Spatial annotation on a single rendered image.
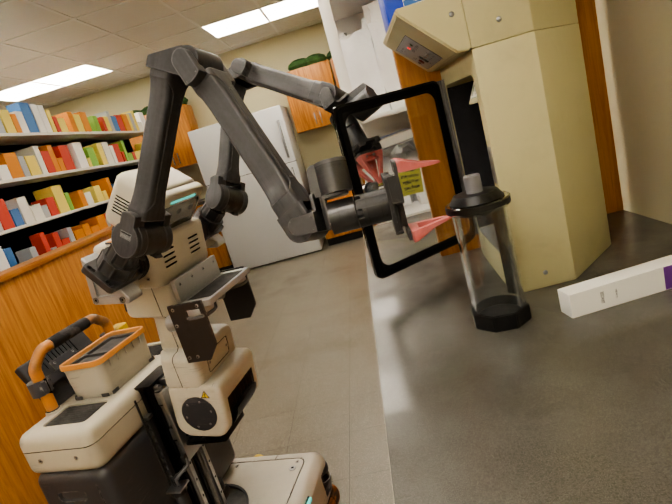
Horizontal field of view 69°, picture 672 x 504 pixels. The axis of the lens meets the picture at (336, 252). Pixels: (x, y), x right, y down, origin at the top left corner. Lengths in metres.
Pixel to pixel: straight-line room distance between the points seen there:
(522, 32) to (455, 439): 0.68
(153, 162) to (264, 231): 5.00
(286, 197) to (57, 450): 0.96
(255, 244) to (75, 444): 4.82
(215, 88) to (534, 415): 0.75
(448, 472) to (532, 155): 0.60
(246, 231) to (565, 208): 5.27
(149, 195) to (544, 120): 0.78
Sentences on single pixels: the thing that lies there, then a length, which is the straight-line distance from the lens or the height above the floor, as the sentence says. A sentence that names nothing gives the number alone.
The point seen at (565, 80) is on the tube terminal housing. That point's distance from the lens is 1.07.
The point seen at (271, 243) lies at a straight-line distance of 6.05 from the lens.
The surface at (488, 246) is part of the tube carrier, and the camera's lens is 0.84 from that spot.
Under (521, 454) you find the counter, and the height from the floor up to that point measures 0.94.
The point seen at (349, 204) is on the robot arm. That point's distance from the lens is 0.82.
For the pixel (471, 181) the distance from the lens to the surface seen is 0.84.
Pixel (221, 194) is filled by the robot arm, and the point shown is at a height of 1.26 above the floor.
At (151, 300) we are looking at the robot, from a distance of 1.37.
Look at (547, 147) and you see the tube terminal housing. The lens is 0.99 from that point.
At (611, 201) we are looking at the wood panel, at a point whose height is 0.97.
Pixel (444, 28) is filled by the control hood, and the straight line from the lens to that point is 0.95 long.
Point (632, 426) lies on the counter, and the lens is 0.67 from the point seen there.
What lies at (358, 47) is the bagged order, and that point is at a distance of 2.34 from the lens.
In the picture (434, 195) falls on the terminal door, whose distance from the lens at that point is 1.21.
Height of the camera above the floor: 1.34
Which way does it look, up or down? 13 degrees down
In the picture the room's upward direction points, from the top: 16 degrees counter-clockwise
